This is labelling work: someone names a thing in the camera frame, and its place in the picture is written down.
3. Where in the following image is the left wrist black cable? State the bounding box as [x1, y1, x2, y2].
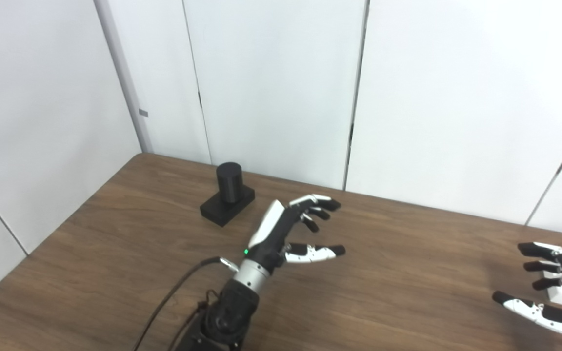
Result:
[132, 257, 239, 351]

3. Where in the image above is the black cylinder peg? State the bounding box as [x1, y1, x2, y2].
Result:
[200, 162, 256, 228]

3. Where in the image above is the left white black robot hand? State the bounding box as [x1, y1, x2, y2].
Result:
[246, 194, 346, 268]

